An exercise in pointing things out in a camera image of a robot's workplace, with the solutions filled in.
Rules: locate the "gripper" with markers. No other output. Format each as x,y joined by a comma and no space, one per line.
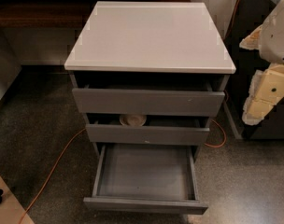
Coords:
277,42

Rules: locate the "grey bottom drawer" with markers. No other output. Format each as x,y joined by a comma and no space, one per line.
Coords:
146,178

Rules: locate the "grey drawer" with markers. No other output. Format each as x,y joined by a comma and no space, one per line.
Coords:
148,102
158,130
146,178

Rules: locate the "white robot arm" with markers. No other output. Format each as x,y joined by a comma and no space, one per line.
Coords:
275,20

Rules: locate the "grey top drawer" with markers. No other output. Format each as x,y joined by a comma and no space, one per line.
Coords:
148,102

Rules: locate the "grey middle drawer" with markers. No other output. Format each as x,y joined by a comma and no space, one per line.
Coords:
158,130

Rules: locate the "grey drawer cabinet white top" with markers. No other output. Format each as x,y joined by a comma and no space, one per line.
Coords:
164,46

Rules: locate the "dark cabinet at right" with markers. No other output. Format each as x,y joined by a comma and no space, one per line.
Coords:
247,16

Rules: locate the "beige ceramic bowl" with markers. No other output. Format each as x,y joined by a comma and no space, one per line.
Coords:
133,120

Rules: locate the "brown wooden shelf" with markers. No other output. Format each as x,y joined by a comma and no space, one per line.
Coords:
51,13

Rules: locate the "light wooden board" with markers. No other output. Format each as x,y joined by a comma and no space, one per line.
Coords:
10,208

